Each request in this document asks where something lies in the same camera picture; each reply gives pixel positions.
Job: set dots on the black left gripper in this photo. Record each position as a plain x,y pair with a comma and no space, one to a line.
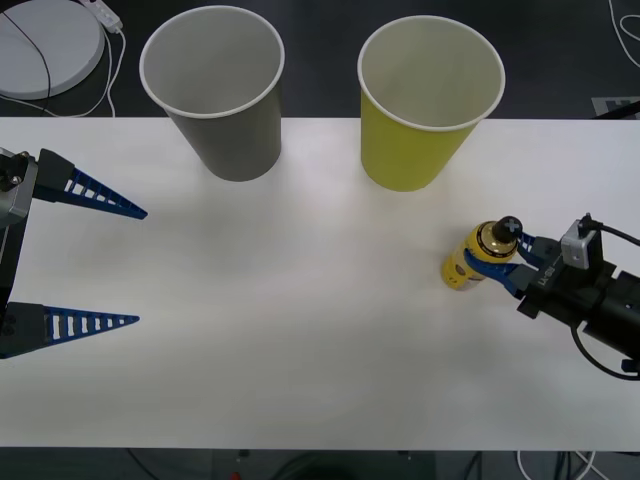
9,260

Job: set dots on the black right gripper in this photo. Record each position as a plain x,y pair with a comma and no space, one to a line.
565,295

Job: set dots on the yellow bottle with black cap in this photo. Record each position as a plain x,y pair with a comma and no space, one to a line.
460,270

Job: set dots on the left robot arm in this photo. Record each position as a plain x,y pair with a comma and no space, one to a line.
17,190

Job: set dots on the yellow-green cup-shaped bin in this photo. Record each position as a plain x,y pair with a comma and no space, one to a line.
400,155

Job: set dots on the grey marker plate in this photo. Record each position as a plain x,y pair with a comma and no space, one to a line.
612,106

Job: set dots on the pale grey round disc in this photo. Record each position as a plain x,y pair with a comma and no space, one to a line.
65,50

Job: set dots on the grey cup-shaped bin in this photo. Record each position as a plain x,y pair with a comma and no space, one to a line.
240,145

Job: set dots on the white power strip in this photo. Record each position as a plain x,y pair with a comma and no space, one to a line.
106,12

